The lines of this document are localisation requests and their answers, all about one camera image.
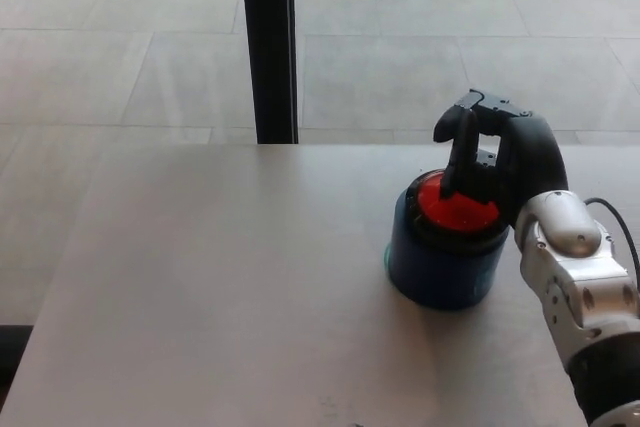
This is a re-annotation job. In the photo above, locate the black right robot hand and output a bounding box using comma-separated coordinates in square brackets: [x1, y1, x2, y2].
[432, 89, 571, 226]

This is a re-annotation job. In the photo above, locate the red button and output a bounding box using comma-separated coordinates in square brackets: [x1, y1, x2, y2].
[382, 168, 512, 310]

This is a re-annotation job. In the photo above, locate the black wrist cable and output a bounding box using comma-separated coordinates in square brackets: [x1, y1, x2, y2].
[583, 196, 640, 267]

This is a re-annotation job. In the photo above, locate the black vertical post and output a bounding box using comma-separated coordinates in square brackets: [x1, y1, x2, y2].
[239, 0, 301, 145]

